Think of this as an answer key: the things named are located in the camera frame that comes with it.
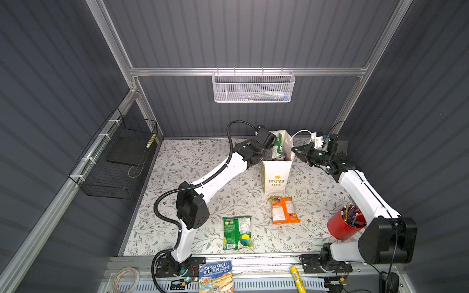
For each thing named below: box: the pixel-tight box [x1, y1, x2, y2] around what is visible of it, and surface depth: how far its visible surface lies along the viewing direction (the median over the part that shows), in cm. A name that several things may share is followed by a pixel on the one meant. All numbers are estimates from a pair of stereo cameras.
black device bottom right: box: [378, 271, 400, 293], surface depth 68 cm
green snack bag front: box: [222, 215, 255, 251], surface depth 82 cm
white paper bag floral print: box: [260, 128, 295, 195], surface depth 86 cm
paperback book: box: [198, 260, 234, 293], surface depth 70 cm
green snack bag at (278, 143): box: [272, 132, 284, 157], surface depth 90 cm
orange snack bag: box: [268, 196, 302, 225], surface depth 87 cm
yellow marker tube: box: [290, 266, 307, 293], surface depth 71 cm
